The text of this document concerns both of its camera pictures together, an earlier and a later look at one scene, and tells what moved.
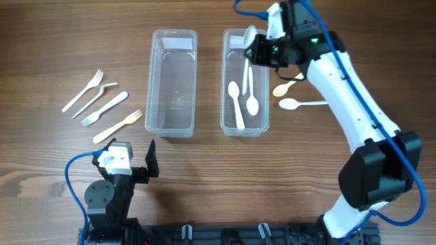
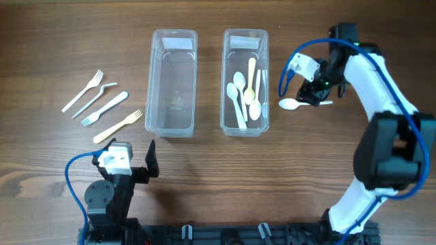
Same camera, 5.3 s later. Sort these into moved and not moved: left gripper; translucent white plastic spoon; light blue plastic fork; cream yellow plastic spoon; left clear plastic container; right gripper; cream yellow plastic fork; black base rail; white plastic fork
Moved: right gripper; translucent white plastic spoon; cream yellow plastic spoon
Not moved: left gripper; left clear plastic container; white plastic fork; black base rail; cream yellow plastic fork; light blue plastic fork
